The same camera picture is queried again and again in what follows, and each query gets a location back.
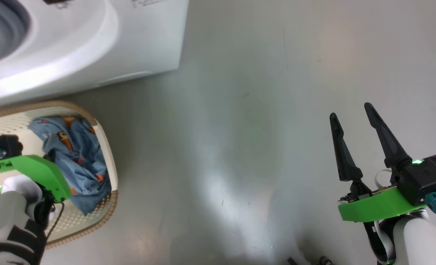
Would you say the thin black cable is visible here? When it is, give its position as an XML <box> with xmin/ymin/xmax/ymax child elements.
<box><xmin>47</xmin><ymin>201</ymin><xmax>64</xmax><ymax>240</ymax></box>

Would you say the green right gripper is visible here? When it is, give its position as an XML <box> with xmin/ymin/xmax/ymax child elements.
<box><xmin>329</xmin><ymin>102</ymin><xmax>426</xmax><ymax>223</ymax></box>

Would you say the white front-load washing machine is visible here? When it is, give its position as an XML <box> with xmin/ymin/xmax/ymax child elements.
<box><xmin>0</xmin><ymin>0</ymin><xmax>190</xmax><ymax>111</ymax></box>

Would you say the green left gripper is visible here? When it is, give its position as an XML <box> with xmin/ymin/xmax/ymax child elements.
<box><xmin>0</xmin><ymin>155</ymin><xmax>71</xmax><ymax>203</ymax></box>

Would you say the grey rubber door gasket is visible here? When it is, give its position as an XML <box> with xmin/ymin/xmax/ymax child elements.
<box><xmin>0</xmin><ymin>0</ymin><xmax>31</xmax><ymax>69</ymax></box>

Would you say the blue orange print garment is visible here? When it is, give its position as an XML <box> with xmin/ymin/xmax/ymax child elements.
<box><xmin>28</xmin><ymin>116</ymin><xmax>112</xmax><ymax>216</ymax></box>

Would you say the cream perforated laundry basket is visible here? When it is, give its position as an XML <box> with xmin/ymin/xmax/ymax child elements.
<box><xmin>0</xmin><ymin>100</ymin><xmax>119</xmax><ymax>249</ymax></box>

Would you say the white flat ribbon cable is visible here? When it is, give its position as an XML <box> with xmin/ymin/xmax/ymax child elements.
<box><xmin>375</xmin><ymin>169</ymin><xmax>392</xmax><ymax>189</ymax></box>

